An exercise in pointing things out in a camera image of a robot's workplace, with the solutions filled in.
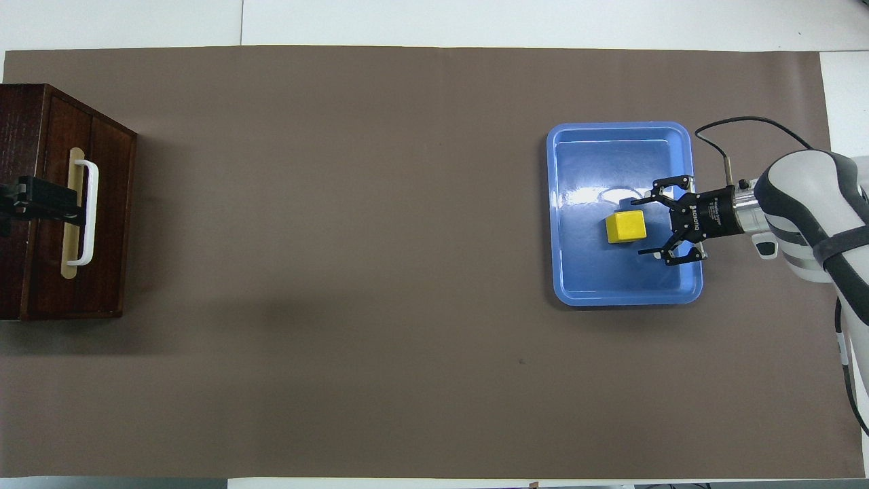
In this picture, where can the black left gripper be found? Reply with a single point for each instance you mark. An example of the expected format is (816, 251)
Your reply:
(10, 204)

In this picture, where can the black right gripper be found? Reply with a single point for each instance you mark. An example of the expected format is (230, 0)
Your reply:
(706, 214)

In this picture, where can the yellow cube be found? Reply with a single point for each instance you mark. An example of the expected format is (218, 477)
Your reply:
(626, 227)

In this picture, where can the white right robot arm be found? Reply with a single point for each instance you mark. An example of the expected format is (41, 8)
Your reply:
(808, 204)

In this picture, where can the dark wooden cabinet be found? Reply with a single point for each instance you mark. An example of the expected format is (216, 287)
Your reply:
(20, 136)

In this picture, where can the blue plastic tray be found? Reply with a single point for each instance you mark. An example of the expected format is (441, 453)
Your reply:
(597, 272)

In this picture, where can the brown table mat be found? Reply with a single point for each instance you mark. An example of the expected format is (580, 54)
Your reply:
(339, 272)

